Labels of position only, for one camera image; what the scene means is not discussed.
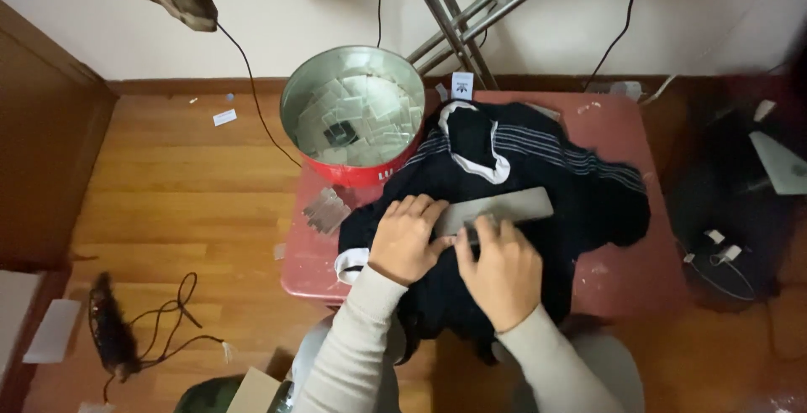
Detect white paper hang tag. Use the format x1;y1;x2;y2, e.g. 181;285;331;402
451;71;475;101

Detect person's grey trouser legs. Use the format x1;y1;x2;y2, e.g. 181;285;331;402
287;313;646;413

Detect person's right hand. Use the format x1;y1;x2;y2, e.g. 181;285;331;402
454;214;545;334

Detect brown wooden door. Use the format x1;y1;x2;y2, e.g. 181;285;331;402
0;0;119;272

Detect brown cardboard box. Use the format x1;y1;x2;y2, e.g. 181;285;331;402
226;366;283;413

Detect dark green round object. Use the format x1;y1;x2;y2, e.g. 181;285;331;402
173;374;245;413

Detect white paper sheet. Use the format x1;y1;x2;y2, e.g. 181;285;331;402
748;131;807;196

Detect red round metal tin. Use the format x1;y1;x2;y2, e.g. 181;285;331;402
279;45;427;189

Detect metal folding stand legs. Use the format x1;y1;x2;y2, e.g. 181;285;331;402
402;0;578;90

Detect black garment with white stripes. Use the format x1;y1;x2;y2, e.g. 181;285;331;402
334;99;652;366

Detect white flat board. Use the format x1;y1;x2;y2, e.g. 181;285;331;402
23;299;83;365

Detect person's left hand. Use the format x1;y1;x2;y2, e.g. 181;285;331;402
368;194;456;287

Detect red low table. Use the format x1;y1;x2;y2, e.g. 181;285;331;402
280;89;689;321

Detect black bag with white tags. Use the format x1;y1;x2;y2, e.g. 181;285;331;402
667;101;796;303

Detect heap of clear plastic bags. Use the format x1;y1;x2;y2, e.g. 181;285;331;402
295;73;423;167

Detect grey plastic strip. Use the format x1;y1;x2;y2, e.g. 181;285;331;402
433;187;555;239

